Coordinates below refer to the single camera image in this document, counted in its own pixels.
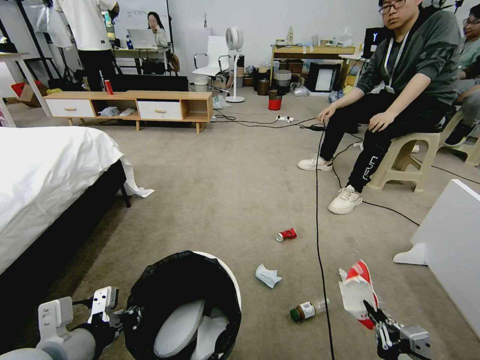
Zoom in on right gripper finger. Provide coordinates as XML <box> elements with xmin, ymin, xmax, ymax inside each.
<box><xmin>373</xmin><ymin>323</ymin><xmax>392</xmax><ymax>354</ymax></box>
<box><xmin>361</xmin><ymin>298</ymin><xmax>401</xmax><ymax>339</ymax></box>

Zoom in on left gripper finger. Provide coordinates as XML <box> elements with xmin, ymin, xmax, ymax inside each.
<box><xmin>125</xmin><ymin>304</ymin><xmax>146</xmax><ymax>332</ymax></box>
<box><xmin>108</xmin><ymin>317</ymin><xmax>128</xmax><ymax>335</ymax></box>

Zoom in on red and white torn carton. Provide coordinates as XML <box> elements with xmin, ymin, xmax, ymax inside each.
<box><xmin>338</xmin><ymin>259</ymin><xmax>380</xmax><ymax>331</ymax></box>

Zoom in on white bin with black bag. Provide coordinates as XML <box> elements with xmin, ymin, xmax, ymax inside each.
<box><xmin>125</xmin><ymin>250</ymin><xmax>243</xmax><ymax>360</ymax></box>

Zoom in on small red floor bin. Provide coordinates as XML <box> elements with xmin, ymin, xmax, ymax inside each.
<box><xmin>268</xmin><ymin>89</ymin><xmax>284</xmax><ymax>111</ymax></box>

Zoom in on clear bottle with brown cap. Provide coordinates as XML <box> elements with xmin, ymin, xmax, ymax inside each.
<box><xmin>289</xmin><ymin>297</ymin><xmax>332</xmax><ymax>323</ymax></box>

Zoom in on white crumpled paper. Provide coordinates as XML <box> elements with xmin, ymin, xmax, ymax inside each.
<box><xmin>193</xmin><ymin>306</ymin><xmax>230</xmax><ymax>360</ymax></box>

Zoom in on white board panel with foot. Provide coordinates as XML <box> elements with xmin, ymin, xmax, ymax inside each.
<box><xmin>392</xmin><ymin>178</ymin><xmax>480</xmax><ymax>333</ymax></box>

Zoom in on crumpled pale blue tissue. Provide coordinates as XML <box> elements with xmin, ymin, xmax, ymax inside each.
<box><xmin>255</xmin><ymin>263</ymin><xmax>283</xmax><ymax>290</ymax></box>

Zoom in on crushed red drink can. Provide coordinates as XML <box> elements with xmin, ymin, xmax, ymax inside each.
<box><xmin>274</xmin><ymin>228</ymin><xmax>299</xmax><ymax>243</ymax></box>

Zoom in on beige plastic stool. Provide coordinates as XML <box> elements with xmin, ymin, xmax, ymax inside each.
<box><xmin>441</xmin><ymin>110</ymin><xmax>480</xmax><ymax>168</ymax></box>
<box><xmin>365</xmin><ymin>130</ymin><xmax>444</xmax><ymax>193</ymax></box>

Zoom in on bed with white sheet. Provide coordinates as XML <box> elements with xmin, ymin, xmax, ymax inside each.
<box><xmin>0</xmin><ymin>125</ymin><xmax>155</xmax><ymax>301</ymax></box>

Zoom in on wooden low cabinet white drawers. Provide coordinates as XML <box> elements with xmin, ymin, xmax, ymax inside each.
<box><xmin>43</xmin><ymin>89</ymin><xmax>214</xmax><ymax>134</ymax></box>

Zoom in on seated person in grey jacket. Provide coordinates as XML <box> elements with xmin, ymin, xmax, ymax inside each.
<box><xmin>297</xmin><ymin>0</ymin><xmax>463</xmax><ymax>216</ymax></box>

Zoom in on black framed white panel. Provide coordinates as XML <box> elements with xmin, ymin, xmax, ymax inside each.
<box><xmin>306</xmin><ymin>61</ymin><xmax>343</xmax><ymax>95</ymax></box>

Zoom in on mesh waste basket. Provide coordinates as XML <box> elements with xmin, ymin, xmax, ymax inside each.
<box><xmin>272</xmin><ymin>69</ymin><xmax>293</xmax><ymax>95</ymax></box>

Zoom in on seated person with glasses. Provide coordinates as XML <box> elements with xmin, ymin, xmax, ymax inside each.
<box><xmin>443</xmin><ymin>6</ymin><xmax>480</xmax><ymax>148</ymax></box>

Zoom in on white office chair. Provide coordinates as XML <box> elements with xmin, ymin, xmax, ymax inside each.
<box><xmin>191</xmin><ymin>35</ymin><xmax>234</xmax><ymax>92</ymax></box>

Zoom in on wooden desk with clutter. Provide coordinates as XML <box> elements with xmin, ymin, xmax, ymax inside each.
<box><xmin>270</xmin><ymin>43</ymin><xmax>356</xmax><ymax>95</ymax></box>

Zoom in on black monitor box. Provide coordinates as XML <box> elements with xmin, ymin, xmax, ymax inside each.
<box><xmin>363</xmin><ymin>27</ymin><xmax>387</xmax><ymax>59</ymax></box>

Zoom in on silver laptop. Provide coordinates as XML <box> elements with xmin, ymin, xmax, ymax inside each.
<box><xmin>126</xmin><ymin>28</ymin><xmax>159</xmax><ymax>50</ymax></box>

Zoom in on white standing fan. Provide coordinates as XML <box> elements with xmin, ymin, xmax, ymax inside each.
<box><xmin>224</xmin><ymin>25</ymin><xmax>247</xmax><ymax>103</ymax></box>

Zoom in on white table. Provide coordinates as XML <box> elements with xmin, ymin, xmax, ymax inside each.
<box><xmin>0</xmin><ymin>51</ymin><xmax>52</xmax><ymax>128</ymax></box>

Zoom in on standing person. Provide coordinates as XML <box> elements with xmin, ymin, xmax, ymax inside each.
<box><xmin>53</xmin><ymin>0</ymin><xmax>121</xmax><ymax>93</ymax></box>

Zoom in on person at desk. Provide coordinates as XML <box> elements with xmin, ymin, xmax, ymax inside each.
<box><xmin>146</xmin><ymin>11</ymin><xmax>169</xmax><ymax>48</ymax></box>

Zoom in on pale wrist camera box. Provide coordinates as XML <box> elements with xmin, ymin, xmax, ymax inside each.
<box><xmin>88</xmin><ymin>286</ymin><xmax>120</xmax><ymax>324</ymax></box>
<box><xmin>398</xmin><ymin>324</ymin><xmax>433</xmax><ymax>356</ymax></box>

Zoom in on long black floor cable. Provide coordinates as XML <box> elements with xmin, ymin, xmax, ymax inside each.
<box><xmin>299</xmin><ymin>110</ymin><xmax>421</xmax><ymax>360</ymax></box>

